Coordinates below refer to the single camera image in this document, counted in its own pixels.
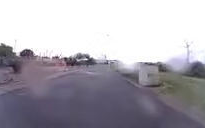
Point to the dark asphalt road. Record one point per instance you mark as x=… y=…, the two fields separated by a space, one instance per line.
x=90 y=103

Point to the pale concrete block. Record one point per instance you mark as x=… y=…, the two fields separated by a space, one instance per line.
x=148 y=74

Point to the small dark tree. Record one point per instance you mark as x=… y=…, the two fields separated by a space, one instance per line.
x=26 y=52

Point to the wind turbine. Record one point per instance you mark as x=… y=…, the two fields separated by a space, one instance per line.
x=187 y=50

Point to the grass verge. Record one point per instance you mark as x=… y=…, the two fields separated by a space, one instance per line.
x=190 y=88

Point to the pale side pavement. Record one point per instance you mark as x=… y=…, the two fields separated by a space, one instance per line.
x=10 y=85

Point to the dark hedge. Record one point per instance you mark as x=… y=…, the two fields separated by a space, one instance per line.
x=198 y=69

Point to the round dark tree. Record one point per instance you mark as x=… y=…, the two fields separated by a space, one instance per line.
x=4 y=50

